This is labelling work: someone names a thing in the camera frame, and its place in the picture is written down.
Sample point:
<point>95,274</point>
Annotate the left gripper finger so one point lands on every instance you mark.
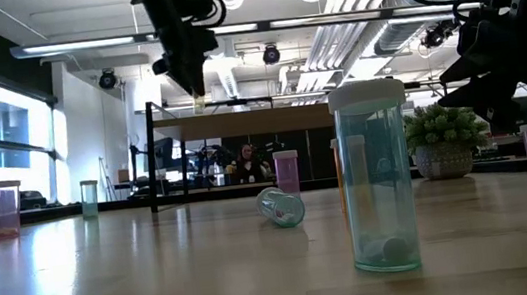
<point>200,74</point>
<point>187,78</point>

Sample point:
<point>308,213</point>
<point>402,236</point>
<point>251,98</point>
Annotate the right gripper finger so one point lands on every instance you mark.
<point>476,72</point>
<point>500,106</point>

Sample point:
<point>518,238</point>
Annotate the pale yellow medicine bottle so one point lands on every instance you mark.
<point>199,105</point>

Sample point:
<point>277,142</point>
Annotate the teal medicine bottle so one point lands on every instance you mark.
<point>376,179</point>
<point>282,208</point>
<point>90,199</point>

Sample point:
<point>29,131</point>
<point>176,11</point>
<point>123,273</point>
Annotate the wooden shelf black metal legs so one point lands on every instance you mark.
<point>240,122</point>

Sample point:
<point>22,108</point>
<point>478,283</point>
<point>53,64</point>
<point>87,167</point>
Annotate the black track light cluster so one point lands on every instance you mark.
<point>438,34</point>

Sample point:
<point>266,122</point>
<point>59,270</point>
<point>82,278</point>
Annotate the green plant in patterned pot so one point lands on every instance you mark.
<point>443,135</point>

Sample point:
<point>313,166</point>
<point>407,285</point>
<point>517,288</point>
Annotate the black ceiling spotlight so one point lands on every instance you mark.
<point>271,54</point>
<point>107,79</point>

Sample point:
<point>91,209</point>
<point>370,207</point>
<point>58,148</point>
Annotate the person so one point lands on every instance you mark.
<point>248,165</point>

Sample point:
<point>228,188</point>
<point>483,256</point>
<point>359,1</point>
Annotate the long ceiling light strip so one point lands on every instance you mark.
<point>80,45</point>

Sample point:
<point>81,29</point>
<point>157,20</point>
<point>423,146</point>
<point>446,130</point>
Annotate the small cardboard box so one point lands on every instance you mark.
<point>123,176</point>

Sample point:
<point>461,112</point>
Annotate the black couch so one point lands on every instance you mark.
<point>33,200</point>

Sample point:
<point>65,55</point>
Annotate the black aluminium table frame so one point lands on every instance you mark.
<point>114,205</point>

